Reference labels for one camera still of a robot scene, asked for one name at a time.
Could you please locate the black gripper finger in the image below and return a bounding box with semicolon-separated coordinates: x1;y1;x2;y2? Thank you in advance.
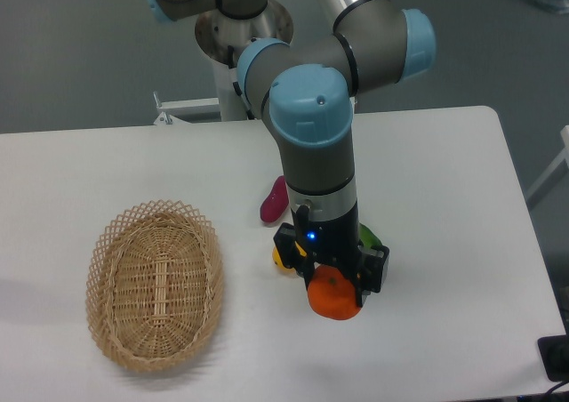
355;245;390;307
273;223;311;288

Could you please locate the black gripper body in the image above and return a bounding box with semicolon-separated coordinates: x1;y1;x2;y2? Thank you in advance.
289;203;361;282

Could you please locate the orange fruit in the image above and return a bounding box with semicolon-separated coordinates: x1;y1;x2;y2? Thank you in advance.
307;264;361;320

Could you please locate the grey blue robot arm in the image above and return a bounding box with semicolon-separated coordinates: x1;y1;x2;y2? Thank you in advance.
148;0;437;307

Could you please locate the woven wicker basket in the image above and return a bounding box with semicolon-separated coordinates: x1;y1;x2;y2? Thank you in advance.
85;200;224;373

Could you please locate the yellow toy fruit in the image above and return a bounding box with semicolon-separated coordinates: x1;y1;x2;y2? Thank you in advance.
272;243;307;276

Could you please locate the green toy vegetable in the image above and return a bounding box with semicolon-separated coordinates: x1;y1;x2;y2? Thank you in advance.
359;223;383;249

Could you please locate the magenta eggplant toy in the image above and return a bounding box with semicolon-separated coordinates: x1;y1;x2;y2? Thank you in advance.
260;175;289;224

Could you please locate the black device at table corner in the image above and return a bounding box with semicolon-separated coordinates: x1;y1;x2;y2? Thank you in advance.
537;334;568;382

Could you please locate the white frame at right edge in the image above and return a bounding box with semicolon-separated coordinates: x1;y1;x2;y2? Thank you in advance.
525;125;568;211

